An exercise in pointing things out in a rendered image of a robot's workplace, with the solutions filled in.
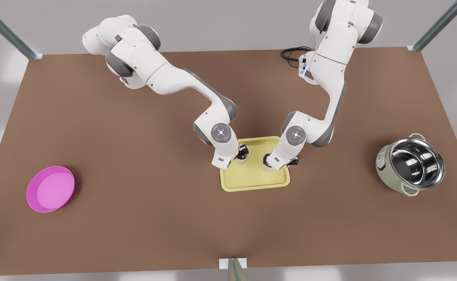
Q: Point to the white IKEA cup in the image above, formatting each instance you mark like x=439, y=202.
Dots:
x=267, y=166
x=242, y=157

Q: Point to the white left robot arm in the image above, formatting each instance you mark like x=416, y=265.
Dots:
x=330, y=50

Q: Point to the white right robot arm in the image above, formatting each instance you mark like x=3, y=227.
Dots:
x=162, y=74

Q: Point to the yellow rectangular tray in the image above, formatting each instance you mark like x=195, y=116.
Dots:
x=254, y=175

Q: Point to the pink round bowl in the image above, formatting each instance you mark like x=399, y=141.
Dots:
x=51, y=189

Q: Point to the silver frame post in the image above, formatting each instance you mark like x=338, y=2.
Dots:
x=439, y=25
x=234, y=271
x=6, y=31

